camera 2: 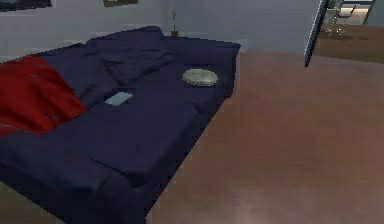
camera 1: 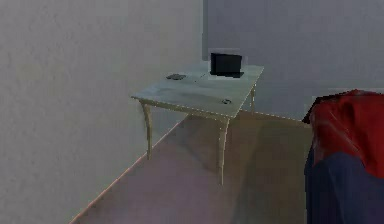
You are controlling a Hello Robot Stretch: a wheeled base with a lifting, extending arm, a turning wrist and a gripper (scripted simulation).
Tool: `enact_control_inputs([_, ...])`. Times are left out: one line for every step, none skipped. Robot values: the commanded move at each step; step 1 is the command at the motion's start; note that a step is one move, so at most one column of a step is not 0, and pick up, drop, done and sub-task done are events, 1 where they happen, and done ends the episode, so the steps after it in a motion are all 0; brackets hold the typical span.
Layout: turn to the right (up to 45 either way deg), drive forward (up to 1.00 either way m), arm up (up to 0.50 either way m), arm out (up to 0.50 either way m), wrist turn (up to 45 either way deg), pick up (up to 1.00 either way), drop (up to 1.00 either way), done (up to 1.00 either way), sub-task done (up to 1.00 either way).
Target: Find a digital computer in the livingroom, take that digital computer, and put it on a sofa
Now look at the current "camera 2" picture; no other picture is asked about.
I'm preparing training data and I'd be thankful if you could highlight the dark blue sofa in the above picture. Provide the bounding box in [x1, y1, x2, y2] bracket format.
[0, 25, 242, 224]

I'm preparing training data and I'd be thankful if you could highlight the brown framed picture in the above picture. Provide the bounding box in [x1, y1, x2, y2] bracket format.
[102, 0, 139, 8]

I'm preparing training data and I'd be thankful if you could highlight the dark framed picture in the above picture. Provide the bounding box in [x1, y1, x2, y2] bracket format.
[0, 0, 53, 12]

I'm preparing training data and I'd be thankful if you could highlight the thin house plant in pot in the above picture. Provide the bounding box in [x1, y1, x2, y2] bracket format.
[170, 7, 180, 38]

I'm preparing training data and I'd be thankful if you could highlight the red blanket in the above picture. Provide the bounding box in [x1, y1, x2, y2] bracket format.
[0, 54, 88, 138]

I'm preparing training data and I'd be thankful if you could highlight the pale blue flat rectangle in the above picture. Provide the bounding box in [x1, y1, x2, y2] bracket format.
[104, 91, 134, 107]

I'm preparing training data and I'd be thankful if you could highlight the dark blue pillow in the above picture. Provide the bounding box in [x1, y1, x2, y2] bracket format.
[87, 35, 174, 86]

